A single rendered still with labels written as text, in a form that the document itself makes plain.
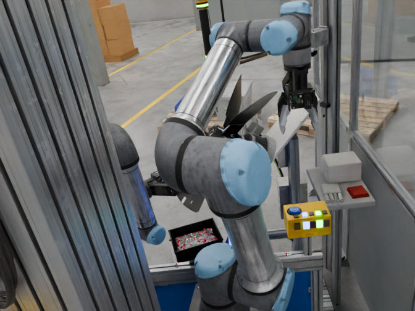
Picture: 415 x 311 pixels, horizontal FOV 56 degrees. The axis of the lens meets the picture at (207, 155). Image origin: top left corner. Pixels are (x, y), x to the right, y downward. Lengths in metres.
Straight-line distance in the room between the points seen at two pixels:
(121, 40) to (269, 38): 8.93
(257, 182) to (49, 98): 0.36
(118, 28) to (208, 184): 9.12
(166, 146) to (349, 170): 1.42
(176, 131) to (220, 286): 0.46
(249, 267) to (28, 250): 0.47
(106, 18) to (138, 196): 8.57
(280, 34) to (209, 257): 0.58
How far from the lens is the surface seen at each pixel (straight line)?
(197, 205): 1.82
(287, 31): 0.92
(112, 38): 9.87
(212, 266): 1.03
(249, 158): 0.66
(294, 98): 1.07
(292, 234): 1.51
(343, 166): 2.02
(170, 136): 0.76
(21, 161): 0.56
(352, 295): 2.68
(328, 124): 2.20
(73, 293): 0.69
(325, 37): 2.01
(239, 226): 0.78
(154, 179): 1.60
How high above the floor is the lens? 1.97
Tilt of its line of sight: 27 degrees down
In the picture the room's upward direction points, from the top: 9 degrees counter-clockwise
